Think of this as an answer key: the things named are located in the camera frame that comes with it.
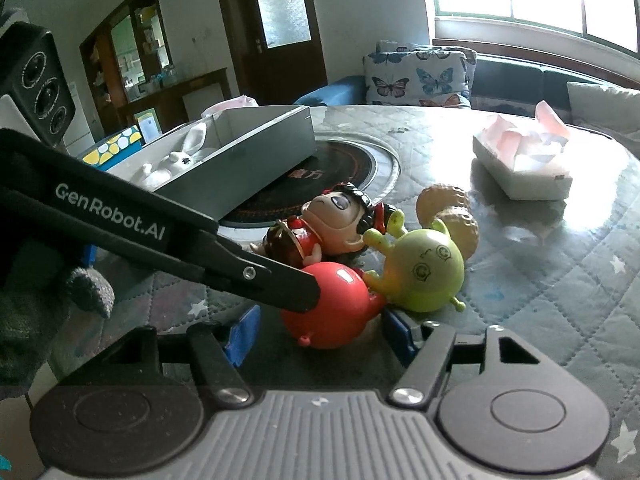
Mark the green round alien toy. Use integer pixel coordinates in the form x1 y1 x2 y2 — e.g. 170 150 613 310
362 210 465 313

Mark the red round toy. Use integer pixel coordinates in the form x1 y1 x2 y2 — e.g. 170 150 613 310
281 261 387 350

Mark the white plush rabbit toy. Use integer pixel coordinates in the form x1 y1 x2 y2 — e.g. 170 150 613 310
131 122 214 192

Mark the grey cardboard box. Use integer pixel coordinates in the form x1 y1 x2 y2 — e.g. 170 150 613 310
108 105 316 220

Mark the black-haired doll figurine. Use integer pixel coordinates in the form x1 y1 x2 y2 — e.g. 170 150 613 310
250 182 395 269

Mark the beige bumpy peanut toy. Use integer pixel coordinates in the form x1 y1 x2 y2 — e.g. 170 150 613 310
416 184 480 260

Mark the grey knit gloved hand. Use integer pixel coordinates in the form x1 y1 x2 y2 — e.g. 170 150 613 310
1 246 115 400

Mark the blue yellow tissue box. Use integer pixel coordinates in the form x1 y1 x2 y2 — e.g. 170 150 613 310
79 126 143 171

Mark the dark wooden display cabinet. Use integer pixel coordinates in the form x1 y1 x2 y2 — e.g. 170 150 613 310
79 0 231 136

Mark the pink plastic bag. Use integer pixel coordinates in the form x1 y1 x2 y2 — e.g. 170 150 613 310
201 94 258 118

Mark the black round induction cooktop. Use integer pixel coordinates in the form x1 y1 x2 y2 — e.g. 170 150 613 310
220 136 400 229

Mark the dark wooden door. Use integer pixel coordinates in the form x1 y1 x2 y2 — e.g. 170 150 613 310
219 0 328 105

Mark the white tissue pack pink wrap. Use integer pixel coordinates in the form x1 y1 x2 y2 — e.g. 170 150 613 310
473 101 573 202

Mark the butterfly print cushion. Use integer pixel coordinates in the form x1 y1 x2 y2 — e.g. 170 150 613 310
362 47 477 108

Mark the blue sofa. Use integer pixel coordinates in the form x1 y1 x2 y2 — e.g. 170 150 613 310
297 54 620 122

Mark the white cushion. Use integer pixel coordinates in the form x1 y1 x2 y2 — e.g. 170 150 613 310
566 81 639 143

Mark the black camera module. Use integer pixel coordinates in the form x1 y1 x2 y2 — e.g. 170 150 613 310
1 22 76 148

